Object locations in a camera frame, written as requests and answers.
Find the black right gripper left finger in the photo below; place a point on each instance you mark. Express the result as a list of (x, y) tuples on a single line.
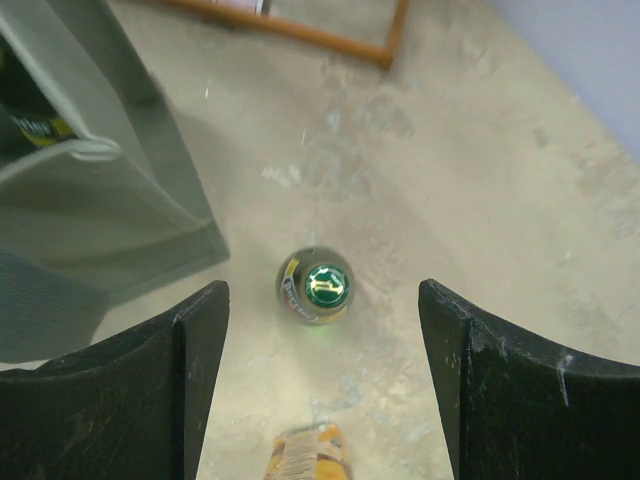
[(133, 406)]

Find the green canvas tote bag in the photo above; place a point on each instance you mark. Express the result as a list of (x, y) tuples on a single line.
[(102, 219)]

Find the orange juice plastic bottle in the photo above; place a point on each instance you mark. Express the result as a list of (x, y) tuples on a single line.
[(314, 452)]

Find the orange wooden shoe rack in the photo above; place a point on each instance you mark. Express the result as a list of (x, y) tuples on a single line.
[(253, 17)]

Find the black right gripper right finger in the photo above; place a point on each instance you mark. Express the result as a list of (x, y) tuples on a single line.
[(515, 405)]

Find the green Perrier glass bottle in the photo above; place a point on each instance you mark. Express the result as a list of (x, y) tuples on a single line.
[(27, 106)]

